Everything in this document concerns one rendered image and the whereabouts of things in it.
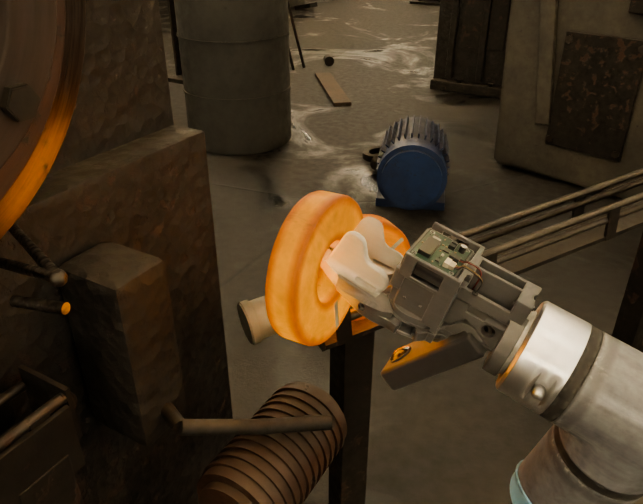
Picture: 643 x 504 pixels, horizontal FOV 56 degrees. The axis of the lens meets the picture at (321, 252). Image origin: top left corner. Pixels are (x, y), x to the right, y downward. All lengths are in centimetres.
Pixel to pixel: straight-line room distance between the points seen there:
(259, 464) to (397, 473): 73
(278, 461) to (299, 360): 97
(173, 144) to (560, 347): 54
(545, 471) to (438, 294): 20
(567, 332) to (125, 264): 45
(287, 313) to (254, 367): 121
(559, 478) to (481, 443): 100
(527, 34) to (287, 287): 256
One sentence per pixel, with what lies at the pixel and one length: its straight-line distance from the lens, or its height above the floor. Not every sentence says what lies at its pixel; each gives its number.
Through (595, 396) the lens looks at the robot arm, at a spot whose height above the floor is 81.
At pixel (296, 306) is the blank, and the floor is 83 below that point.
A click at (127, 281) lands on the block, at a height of 80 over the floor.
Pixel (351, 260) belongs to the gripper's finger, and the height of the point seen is 86.
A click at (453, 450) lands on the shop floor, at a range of 157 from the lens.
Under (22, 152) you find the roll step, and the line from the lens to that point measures 54.
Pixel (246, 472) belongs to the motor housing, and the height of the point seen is 53.
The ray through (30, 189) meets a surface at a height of 93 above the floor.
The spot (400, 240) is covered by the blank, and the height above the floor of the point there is 75.
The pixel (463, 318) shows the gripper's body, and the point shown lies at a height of 83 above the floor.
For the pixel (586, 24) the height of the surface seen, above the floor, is 72.
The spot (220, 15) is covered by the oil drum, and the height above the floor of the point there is 70.
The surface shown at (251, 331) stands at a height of 67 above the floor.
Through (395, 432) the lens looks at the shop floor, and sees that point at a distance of 158.
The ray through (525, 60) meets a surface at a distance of 302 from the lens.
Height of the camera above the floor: 114
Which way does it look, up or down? 30 degrees down
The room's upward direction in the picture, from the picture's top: straight up
